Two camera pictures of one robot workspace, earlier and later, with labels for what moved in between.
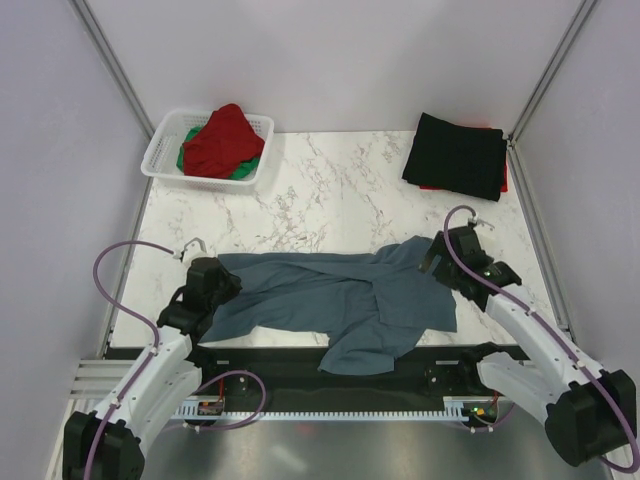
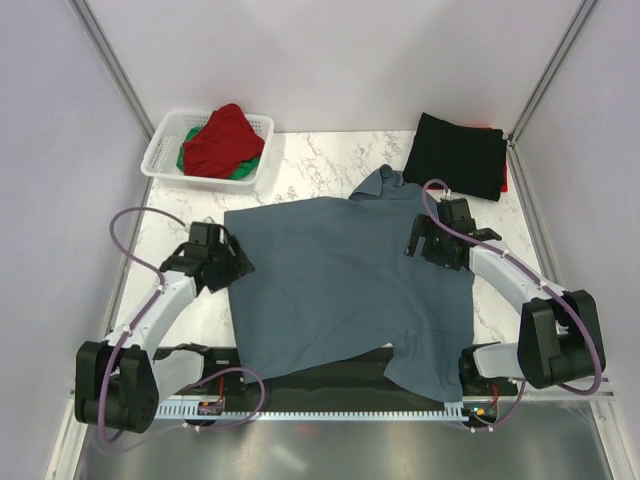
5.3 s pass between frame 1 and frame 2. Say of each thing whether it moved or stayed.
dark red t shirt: stayed
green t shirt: stayed
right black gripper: moved
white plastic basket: stayed
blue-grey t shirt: moved
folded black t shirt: stayed
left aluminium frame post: stayed
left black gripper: moved
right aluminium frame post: stayed
